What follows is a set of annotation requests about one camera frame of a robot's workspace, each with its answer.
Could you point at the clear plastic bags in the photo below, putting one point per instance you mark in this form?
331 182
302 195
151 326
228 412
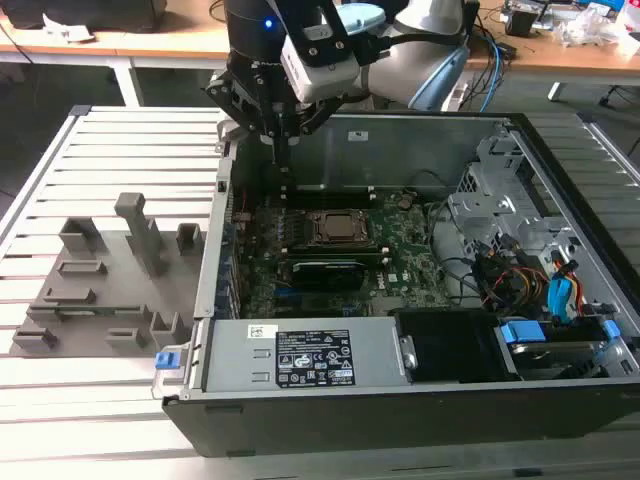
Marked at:
585 27

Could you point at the long wooden desk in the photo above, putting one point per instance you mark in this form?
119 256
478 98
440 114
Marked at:
175 42

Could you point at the black camera bracket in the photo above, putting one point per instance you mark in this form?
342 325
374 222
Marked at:
325 47

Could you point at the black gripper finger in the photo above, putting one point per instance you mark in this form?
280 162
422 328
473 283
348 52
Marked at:
240 107
315 120

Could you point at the green motherboard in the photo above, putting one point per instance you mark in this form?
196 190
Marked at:
410 240

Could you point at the large black box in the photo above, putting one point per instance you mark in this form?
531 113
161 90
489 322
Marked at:
100 15

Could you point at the black plastic air shroud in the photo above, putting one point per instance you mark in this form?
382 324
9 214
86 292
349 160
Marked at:
450 345

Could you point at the black open PC case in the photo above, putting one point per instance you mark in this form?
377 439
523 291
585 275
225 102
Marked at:
350 425

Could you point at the grey parts rack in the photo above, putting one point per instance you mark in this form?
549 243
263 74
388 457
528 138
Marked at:
115 280

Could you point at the grey power supply unit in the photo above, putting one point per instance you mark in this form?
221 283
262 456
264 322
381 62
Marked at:
235 360

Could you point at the black graphics card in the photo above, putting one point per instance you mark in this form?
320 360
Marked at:
325 275

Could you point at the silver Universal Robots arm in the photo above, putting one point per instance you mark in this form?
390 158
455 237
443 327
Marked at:
400 75

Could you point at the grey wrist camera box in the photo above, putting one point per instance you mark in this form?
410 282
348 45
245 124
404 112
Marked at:
320 75

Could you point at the small black box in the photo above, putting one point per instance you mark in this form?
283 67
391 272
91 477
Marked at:
520 22

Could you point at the CPU with metal top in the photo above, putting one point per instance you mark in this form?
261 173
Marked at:
345 225

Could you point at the round coin cell battery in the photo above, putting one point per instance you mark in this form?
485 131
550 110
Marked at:
404 202

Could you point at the blue case latch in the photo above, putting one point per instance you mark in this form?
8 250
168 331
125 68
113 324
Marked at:
166 361

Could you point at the tall black speaker box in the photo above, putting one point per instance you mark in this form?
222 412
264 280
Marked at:
472 15

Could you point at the hard disk in blue carrier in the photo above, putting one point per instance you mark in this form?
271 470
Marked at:
520 332

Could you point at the white power strip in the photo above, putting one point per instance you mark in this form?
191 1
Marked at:
455 95

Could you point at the black RAM slot white clips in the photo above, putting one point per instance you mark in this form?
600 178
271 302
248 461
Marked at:
335 253
330 201

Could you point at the white crumpled paper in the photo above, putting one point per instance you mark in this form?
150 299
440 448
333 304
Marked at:
70 30

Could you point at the silver metal drive cage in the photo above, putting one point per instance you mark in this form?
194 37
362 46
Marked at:
480 205

